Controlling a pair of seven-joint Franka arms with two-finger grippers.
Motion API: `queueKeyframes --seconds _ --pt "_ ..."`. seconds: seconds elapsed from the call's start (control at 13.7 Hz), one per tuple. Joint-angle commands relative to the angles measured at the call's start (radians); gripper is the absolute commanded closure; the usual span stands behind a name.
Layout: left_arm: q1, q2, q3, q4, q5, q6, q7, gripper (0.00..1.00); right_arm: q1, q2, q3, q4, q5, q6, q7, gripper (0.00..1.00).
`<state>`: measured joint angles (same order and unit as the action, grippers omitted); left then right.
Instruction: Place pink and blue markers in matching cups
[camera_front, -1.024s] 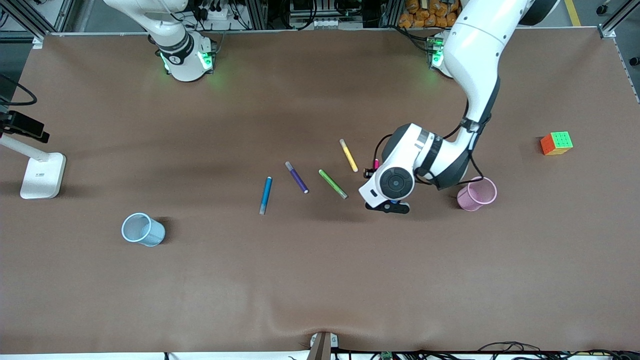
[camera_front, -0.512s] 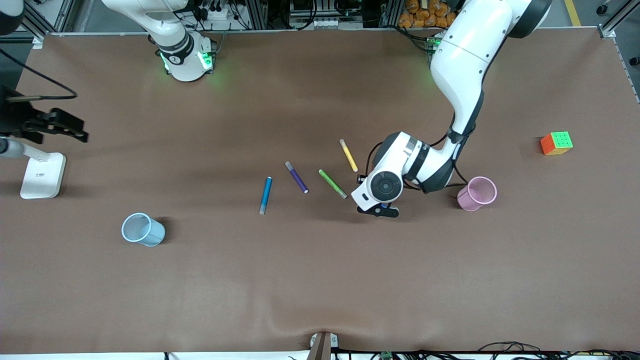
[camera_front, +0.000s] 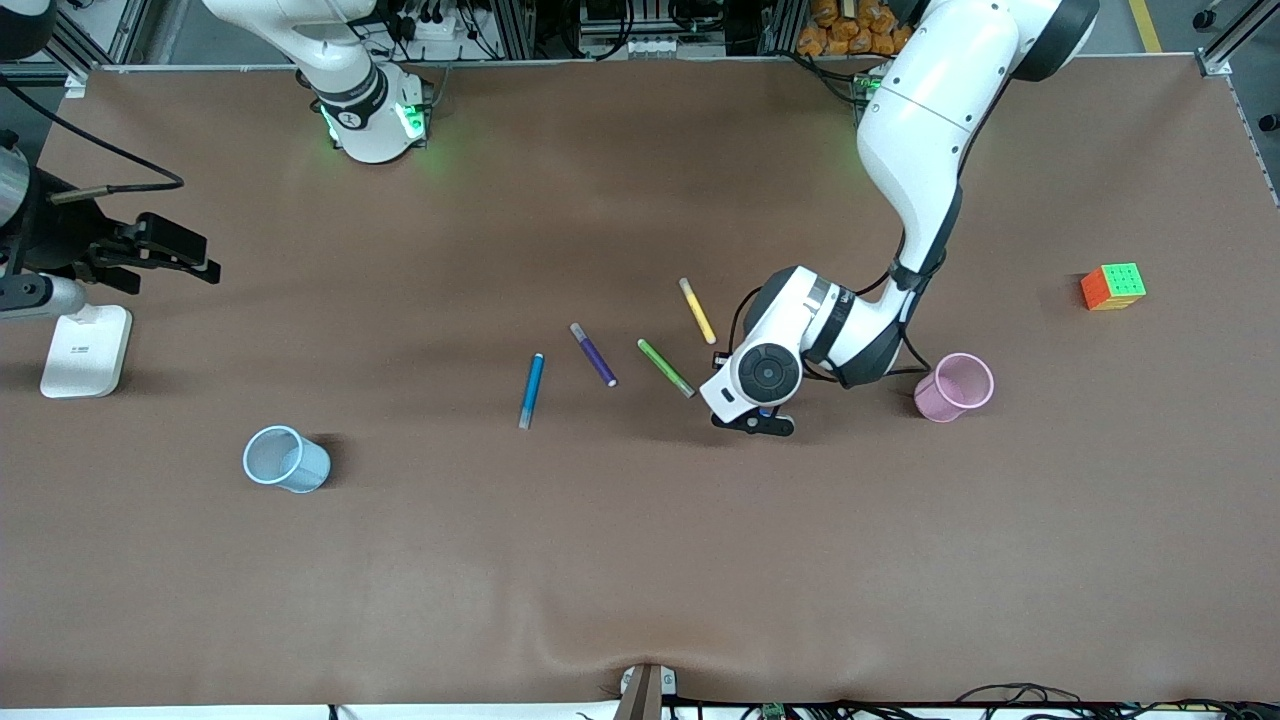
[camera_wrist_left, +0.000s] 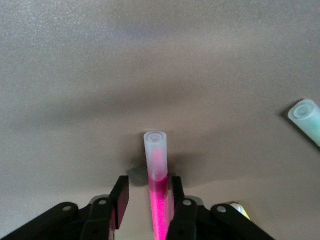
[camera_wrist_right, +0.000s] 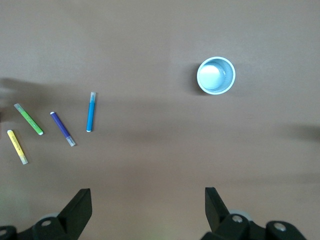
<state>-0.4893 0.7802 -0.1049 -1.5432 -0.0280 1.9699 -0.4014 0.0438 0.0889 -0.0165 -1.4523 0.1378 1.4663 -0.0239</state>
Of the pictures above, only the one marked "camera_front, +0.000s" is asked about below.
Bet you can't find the pink mesh cup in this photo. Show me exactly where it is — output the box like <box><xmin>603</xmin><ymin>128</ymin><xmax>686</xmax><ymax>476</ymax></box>
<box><xmin>913</xmin><ymin>352</ymin><xmax>996</xmax><ymax>424</ymax></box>

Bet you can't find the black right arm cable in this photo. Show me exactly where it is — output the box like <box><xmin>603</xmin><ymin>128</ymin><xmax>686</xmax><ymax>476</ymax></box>
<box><xmin>0</xmin><ymin>74</ymin><xmax>187</xmax><ymax>199</ymax></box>

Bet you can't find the purple marker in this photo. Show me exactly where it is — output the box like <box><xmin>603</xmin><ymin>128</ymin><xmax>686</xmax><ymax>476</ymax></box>
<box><xmin>569</xmin><ymin>322</ymin><xmax>619</xmax><ymax>389</ymax></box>

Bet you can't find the green marker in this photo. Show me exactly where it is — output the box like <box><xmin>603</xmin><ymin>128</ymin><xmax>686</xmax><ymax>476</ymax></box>
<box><xmin>636</xmin><ymin>338</ymin><xmax>697</xmax><ymax>399</ymax></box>

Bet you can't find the white power strip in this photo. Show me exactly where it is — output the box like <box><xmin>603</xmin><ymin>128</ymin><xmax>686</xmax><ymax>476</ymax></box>
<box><xmin>590</xmin><ymin>35</ymin><xmax>683</xmax><ymax>59</ymax></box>
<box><xmin>395</xmin><ymin>8</ymin><xmax>466</xmax><ymax>41</ymax></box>

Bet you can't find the aluminium camera post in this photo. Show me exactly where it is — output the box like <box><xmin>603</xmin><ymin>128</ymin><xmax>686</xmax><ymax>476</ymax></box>
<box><xmin>612</xmin><ymin>664</ymin><xmax>678</xmax><ymax>720</ymax></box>

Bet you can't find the blue marker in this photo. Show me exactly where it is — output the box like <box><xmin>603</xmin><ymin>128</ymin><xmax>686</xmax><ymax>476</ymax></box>
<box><xmin>518</xmin><ymin>353</ymin><xmax>546</xmax><ymax>431</ymax></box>

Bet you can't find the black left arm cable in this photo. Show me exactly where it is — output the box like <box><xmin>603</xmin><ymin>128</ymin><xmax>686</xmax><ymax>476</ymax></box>
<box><xmin>728</xmin><ymin>262</ymin><xmax>946</xmax><ymax>387</ymax></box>

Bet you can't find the black looped floor cable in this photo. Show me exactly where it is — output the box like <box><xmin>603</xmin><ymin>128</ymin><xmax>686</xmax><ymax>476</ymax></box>
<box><xmin>958</xmin><ymin>682</ymin><xmax>1083</xmax><ymax>707</ymax></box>

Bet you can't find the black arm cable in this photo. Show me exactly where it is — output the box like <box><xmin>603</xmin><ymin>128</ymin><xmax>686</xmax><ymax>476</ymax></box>
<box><xmin>728</xmin><ymin>262</ymin><xmax>946</xmax><ymax>387</ymax></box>
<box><xmin>0</xmin><ymin>74</ymin><xmax>187</xmax><ymax>199</ymax></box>

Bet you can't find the blue mesh cup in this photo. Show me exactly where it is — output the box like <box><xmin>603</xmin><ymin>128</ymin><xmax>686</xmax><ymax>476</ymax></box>
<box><xmin>242</xmin><ymin>425</ymin><xmax>332</xmax><ymax>494</ymax></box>

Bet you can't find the white lamp base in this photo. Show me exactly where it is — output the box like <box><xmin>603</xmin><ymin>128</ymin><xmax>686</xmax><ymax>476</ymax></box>
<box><xmin>40</xmin><ymin>303</ymin><xmax>134</xmax><ymax>400</ymax></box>

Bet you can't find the yellow marker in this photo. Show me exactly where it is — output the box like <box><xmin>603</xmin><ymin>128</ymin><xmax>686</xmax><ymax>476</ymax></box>
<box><xmin>678</xmin><ymin>277</ymin><xmax>718</xmax><ymax>346</ymax></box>

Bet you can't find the colourful puzzle cube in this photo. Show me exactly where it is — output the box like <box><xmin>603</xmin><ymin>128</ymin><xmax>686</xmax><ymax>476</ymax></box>
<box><xmin>1080</xmin><ymin>262</ymin><xmax>1148</xmax><ymax>313</ymax></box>

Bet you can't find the orange netted bag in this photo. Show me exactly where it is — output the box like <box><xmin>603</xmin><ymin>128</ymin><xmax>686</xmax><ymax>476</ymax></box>
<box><xmin>797</xmin><ymin>0</ymin><xmax>906</xmax><ymax>58</ymax></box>

